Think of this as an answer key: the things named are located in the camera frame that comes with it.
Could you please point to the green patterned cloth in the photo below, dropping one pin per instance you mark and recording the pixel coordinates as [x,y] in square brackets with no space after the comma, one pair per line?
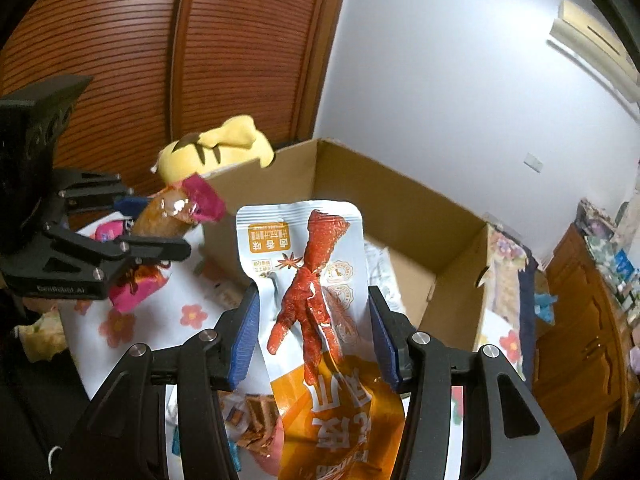
[607,249]

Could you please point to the brown cake snack packet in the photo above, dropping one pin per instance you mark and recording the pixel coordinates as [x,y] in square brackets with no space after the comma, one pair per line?
[255,420]

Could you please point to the pink sausage snack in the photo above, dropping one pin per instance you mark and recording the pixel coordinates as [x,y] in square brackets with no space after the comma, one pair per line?
[107,230]
[135,290]
[165,215]

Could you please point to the cardboard box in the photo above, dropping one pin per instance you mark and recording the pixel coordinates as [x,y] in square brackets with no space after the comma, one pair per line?
[380,195]

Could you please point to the wooden slatted wardrobe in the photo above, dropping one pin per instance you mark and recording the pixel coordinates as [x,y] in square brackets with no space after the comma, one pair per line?
[225,35]

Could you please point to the blue box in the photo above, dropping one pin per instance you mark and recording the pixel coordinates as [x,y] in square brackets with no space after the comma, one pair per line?
[624,265]

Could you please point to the orange chicken foot snack packet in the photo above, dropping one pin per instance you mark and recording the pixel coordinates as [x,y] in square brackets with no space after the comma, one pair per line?
[320,270]

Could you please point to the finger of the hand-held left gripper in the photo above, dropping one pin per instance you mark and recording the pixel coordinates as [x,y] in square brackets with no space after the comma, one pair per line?
[155,249]
[130,204]

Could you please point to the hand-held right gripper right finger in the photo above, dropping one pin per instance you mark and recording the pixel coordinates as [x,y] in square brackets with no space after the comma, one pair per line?
[385,345]

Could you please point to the yellow plush toy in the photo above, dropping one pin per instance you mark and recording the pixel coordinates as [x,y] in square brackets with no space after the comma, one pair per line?
[225,145]

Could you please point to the floral quilt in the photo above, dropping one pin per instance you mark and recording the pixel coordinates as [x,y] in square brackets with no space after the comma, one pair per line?
[505,270]

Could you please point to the blue snack packet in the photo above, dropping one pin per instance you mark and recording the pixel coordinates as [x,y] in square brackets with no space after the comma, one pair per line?
[176,442]

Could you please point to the wall air conditioner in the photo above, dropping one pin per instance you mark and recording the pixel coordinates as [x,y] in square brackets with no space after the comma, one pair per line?
[590,45]

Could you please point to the white wall switch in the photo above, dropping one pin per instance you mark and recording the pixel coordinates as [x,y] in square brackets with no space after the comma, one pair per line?
[533,162]

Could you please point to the wooden sideboard cabinet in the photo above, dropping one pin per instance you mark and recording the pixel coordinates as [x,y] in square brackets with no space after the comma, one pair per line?
[575,360]

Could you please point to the teal cloth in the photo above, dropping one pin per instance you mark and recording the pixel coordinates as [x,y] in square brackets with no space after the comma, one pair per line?
[545,305]

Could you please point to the white floral strawberry cloth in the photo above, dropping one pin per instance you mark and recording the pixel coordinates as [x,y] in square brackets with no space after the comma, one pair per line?
[160,330]

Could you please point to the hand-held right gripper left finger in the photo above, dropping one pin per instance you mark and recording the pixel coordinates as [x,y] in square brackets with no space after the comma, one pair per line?
[245,340]

